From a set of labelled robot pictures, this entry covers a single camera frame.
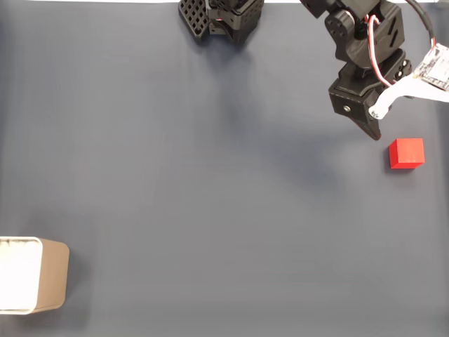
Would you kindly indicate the red cube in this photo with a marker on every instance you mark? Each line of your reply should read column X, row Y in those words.
column 407, row 152

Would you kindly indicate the camera board on white mount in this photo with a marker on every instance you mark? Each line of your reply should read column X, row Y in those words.
column 435, row 66

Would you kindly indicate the beige box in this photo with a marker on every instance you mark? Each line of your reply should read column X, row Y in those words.
column 52, row 277

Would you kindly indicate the white paper padding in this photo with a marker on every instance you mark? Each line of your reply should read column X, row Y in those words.
column 17, row 274

